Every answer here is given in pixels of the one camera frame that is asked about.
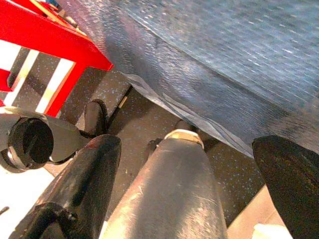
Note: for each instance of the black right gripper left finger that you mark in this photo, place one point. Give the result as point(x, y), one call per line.
point(89, 169)

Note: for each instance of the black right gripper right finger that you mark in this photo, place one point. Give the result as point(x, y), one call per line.
point(291, 184)

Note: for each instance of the silver robot right leg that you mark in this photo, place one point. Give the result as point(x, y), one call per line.
point(172, 189)

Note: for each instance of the red metal frame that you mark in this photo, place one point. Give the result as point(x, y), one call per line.
point(49, 42)

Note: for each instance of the blue-grey cloth garment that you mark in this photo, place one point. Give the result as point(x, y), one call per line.
point(224, 62)

